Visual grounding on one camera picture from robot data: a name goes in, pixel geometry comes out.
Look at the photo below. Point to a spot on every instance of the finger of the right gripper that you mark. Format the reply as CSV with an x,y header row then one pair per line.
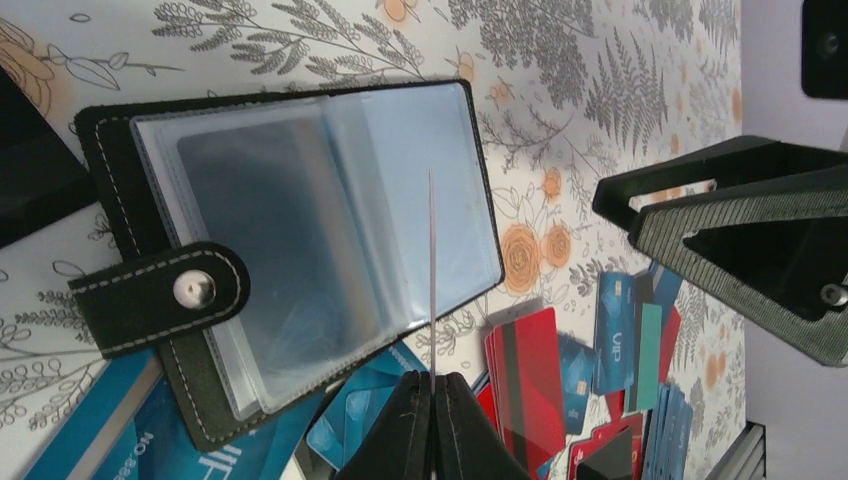
x,y
737,161
775,251

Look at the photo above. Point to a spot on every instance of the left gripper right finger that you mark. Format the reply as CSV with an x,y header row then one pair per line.
x,y
466,445

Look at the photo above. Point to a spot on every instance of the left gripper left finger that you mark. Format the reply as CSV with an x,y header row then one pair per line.
x,y
398,445

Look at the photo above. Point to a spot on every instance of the black leather card holder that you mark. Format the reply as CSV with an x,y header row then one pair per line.
x,y
273,243

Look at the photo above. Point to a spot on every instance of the pink thin card edge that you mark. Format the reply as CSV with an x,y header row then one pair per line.
x,y
432,281

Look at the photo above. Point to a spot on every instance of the black card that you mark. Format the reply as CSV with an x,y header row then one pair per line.
x,y
606,459
41,180

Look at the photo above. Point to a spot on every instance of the red striped card stack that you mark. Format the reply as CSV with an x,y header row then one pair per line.
x,y
527,388

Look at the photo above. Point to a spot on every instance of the black card on red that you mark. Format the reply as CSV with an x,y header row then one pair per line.
x,y
606,459

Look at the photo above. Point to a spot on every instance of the blue card beside teal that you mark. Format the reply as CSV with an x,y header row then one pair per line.
x,y
614,342

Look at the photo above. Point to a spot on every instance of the blue VIP card stack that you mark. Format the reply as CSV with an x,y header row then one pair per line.
x,y
667,436

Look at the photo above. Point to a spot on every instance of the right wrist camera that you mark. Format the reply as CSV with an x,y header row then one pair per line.
x,y
824,49

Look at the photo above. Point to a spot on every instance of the aluminium rail frame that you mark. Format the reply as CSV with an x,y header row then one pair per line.
x,y
746,458

